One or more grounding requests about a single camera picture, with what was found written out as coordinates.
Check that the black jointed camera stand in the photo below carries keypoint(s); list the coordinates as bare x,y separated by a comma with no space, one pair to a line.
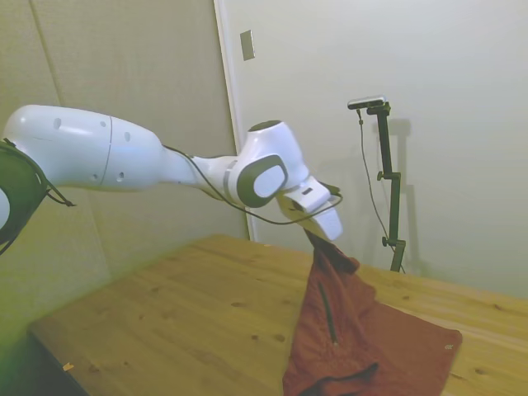
397,206

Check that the grey wall plate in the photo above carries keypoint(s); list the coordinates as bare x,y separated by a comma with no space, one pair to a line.
247,45

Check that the rust red shorts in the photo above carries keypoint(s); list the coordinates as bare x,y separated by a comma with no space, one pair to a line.
371,330

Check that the white vertical wall trim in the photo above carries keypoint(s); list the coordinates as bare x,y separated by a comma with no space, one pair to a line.
235,123

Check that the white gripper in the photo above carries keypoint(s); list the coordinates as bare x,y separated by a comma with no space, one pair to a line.
328,224

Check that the small orange tape scrap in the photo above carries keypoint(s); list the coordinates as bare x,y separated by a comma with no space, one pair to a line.
68,366

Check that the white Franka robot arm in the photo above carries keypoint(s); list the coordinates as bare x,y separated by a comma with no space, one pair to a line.
82,148

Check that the grey bar camera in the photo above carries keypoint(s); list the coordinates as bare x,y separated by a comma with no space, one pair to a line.
367,101

